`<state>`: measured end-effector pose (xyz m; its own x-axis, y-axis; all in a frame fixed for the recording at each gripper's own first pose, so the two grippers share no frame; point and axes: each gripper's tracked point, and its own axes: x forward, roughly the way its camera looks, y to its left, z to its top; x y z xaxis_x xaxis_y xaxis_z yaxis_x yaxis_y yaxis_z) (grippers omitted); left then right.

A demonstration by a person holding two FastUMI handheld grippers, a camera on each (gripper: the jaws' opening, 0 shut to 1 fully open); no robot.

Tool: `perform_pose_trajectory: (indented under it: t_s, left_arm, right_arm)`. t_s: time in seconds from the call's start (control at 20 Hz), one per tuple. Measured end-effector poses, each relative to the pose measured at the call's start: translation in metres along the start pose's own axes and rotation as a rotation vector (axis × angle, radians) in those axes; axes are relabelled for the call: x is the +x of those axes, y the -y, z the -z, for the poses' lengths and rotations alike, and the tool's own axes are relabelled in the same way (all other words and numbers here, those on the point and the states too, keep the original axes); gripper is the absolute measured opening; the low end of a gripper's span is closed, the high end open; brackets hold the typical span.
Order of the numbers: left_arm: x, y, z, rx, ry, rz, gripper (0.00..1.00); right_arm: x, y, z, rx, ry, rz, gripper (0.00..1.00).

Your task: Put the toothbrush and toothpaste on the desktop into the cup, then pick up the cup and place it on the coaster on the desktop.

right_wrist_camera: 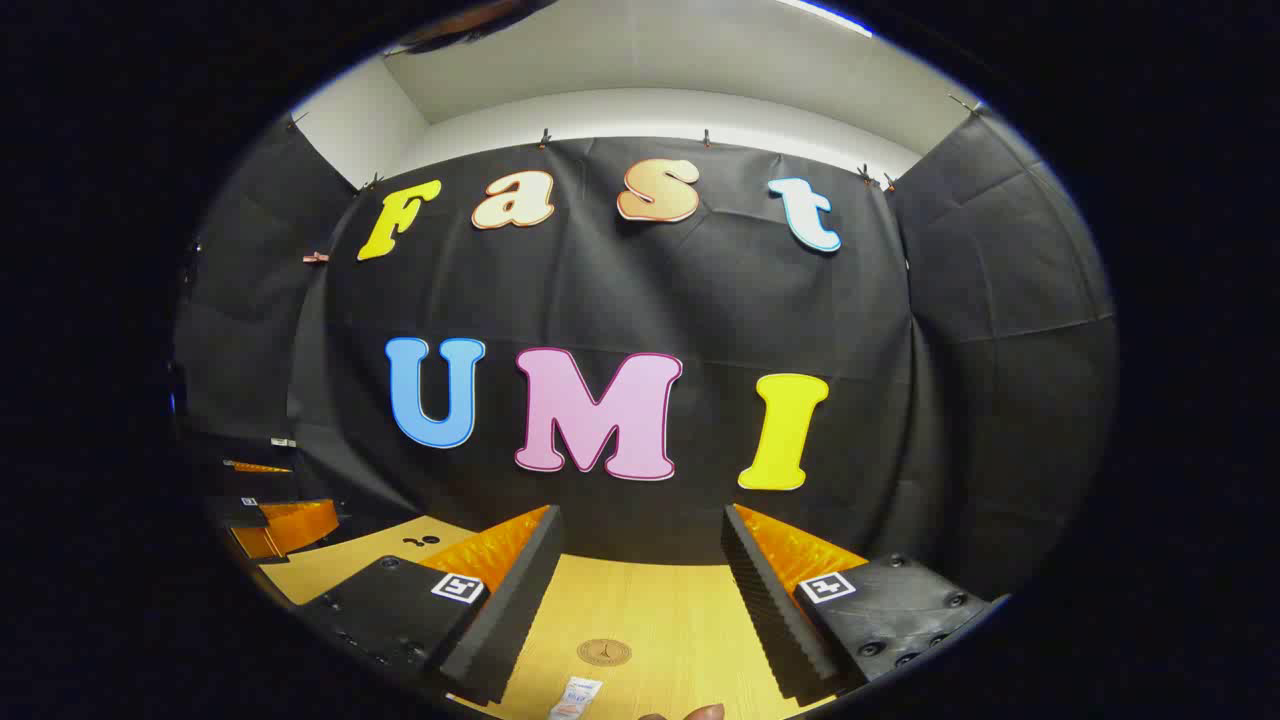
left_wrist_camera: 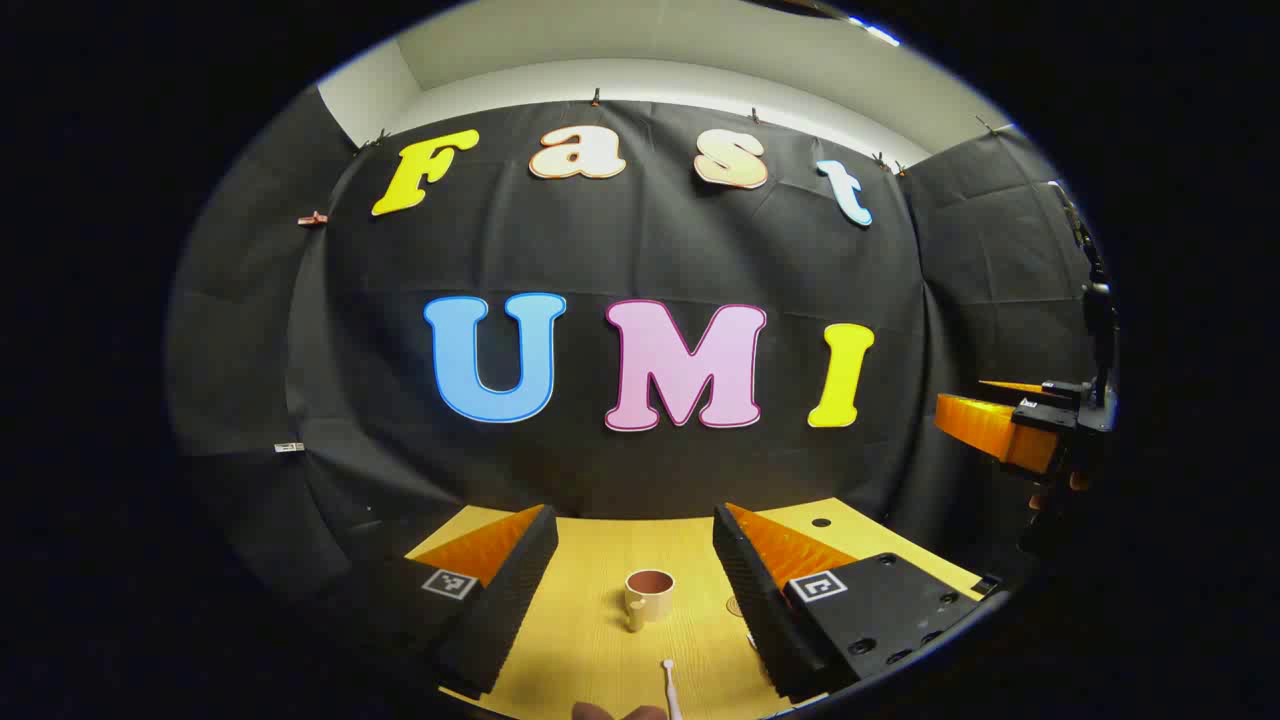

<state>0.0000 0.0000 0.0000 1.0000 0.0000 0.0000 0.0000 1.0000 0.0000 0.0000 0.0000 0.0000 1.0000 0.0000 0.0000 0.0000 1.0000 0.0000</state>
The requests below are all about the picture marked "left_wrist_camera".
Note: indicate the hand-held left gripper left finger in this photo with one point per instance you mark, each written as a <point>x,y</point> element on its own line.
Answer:
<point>520,590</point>

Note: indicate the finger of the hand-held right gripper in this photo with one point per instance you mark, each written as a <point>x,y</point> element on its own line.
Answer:
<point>990,425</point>
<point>1010,386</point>

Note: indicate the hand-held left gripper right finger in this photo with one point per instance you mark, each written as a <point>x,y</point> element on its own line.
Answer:
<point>750,600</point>

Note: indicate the beige cup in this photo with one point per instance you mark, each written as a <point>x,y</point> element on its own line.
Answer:
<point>655,600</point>

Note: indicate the white toothbrush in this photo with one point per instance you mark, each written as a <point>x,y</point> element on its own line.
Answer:
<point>669,685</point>

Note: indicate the wooden desktop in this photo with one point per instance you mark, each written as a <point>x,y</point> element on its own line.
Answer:
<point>590,640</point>

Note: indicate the black backdrop cloth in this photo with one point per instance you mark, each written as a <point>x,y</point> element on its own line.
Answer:
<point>600,250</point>

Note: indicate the orange clamp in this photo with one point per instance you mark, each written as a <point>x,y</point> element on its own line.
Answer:
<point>312,218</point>

